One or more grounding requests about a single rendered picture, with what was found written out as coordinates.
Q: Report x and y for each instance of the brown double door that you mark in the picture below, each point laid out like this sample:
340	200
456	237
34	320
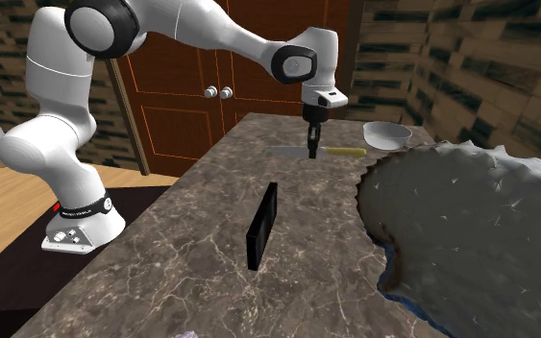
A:
176	117

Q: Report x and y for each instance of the white bowl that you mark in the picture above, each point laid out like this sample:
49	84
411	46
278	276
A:
386	135

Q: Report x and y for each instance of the large grey crumpled lump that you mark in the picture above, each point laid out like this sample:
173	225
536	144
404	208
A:
467	234

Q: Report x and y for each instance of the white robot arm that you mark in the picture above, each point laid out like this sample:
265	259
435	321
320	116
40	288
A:
59	89

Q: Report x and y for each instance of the dark robot stand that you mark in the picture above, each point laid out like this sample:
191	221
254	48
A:
14	285

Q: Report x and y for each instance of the black flat rectangular box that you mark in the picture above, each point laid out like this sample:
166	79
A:
261	228

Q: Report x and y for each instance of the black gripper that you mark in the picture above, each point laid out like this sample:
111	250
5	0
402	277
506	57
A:
315	113

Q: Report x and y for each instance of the small purple object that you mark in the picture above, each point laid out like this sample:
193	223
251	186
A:
184	335

